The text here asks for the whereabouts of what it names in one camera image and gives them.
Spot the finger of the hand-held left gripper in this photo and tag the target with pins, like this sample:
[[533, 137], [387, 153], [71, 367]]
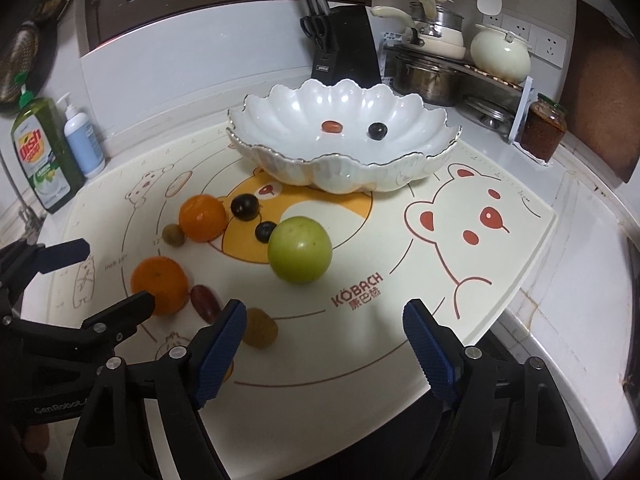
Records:
[[60, 255], [130, 310]]

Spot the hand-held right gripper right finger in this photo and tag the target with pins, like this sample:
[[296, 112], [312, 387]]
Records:
[[432, 355]]

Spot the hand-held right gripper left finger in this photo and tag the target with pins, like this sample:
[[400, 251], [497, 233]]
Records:
[[220, 355]]

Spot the orange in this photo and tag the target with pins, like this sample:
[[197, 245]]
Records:
[[160, 285], [202, 217]]

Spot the small brown longan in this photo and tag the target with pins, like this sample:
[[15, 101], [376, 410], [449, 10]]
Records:
[[173, 236]]

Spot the green apple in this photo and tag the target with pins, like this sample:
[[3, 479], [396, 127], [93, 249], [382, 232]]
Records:
[[300, 250]]

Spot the white scalloped bowl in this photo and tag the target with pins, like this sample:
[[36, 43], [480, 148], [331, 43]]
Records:
[[300, 110]]

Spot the cream bear print mat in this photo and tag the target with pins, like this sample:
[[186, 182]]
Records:
[[350, 360]]

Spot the green dish soap bottle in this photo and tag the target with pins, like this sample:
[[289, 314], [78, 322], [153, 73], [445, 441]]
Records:
[[42, 160]]

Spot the white pump bottle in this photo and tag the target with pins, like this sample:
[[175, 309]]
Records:
[[82, 140]]

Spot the dark grape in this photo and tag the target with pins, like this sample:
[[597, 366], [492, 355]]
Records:
[[264, 231], [244, 206], [376, 131]]

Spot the dark round utensil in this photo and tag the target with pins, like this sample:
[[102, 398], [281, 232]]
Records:
[[20, 55]]

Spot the small red fruit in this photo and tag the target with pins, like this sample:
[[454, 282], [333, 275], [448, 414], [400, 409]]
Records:
[[330, 127]]

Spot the steel pot lid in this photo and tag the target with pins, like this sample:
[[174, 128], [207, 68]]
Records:
[[492, 112]]

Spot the glass jar of chili sauce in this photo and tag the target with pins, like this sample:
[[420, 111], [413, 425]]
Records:
[[542, 130]]

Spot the white and grey shelf rack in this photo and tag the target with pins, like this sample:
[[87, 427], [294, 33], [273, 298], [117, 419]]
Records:
[[522, 110]]

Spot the steel stockpot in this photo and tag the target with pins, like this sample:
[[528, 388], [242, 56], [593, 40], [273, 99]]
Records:
[[425, 77]]

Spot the wooden slat trivet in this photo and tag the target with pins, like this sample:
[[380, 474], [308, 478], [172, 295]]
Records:
[[495, 79]]

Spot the dark brown cabinet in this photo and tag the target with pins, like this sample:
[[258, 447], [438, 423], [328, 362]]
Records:
[[200, 0]]

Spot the cream frying pan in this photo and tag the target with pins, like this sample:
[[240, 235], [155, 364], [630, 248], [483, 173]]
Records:
[[445, 46]]

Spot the cream ceramic pot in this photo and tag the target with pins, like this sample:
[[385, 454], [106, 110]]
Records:
[[501, 52]]

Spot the brown wooden cutting board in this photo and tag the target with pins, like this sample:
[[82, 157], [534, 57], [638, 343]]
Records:
[[605, 85]]

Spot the black knife block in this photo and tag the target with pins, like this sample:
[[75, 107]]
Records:
[[350, 40]]

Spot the steel and cream pot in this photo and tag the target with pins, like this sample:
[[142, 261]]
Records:
[[442, 17]]

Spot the black kitchen scissors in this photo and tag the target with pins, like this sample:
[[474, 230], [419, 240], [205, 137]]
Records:
[[315, 27]]

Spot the white wall outlet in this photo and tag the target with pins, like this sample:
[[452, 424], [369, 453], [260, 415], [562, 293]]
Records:
[[491, 20], [516, 22], [549, 45]]

